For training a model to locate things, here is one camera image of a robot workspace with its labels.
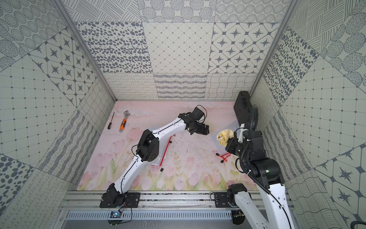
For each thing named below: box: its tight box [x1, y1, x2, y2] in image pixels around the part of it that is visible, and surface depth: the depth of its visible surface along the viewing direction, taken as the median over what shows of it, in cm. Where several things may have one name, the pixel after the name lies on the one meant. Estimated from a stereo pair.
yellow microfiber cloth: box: [216, 128, 234, 146], surface depth 66 cm
